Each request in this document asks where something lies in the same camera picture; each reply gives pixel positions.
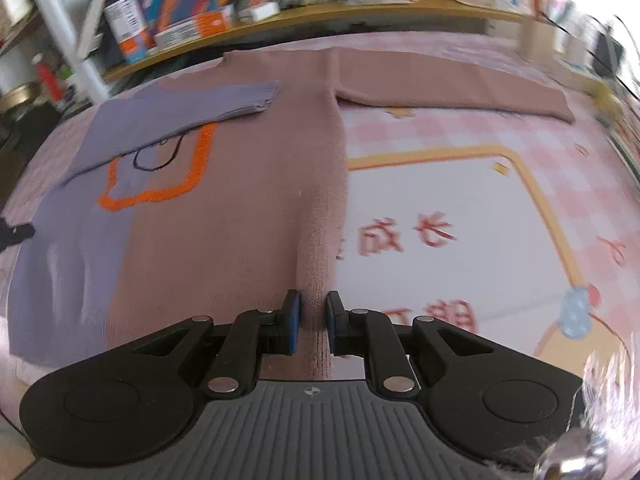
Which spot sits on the red bottle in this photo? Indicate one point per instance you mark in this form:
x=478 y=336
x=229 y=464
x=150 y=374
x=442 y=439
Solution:
x=49 y=80

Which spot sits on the beige pen holder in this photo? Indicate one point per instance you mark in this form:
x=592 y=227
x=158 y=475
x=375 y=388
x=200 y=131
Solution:
x=536 y=40

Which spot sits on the brown and purple sweater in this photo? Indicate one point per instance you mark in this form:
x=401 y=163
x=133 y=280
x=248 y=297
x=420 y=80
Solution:
x=225 y=235

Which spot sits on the small white box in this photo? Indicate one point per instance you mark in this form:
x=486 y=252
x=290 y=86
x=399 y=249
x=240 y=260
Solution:
x=260 y=11

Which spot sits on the round gold metal tin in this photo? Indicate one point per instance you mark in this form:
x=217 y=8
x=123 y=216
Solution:
x=20 y=97

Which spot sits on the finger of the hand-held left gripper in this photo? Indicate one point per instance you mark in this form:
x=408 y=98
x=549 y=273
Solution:
x=17 y=234

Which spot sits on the wooden shelf board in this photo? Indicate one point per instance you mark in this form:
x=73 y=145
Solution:
x=350 y=10

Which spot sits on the orange and white barcode box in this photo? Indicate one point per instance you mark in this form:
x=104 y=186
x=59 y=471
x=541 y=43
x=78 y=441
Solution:
x=127 y=30

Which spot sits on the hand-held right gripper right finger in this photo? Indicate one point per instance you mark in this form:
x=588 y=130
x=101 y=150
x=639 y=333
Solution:
x=332 y=325

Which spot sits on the white shelf frame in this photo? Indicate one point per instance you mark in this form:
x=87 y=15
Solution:
x=65 y=30

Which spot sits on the flat orange and white box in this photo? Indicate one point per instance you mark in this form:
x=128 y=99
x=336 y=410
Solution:
x=195 y=27

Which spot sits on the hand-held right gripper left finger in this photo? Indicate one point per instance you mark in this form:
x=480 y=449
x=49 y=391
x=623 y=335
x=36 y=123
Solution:
x=292 y=320

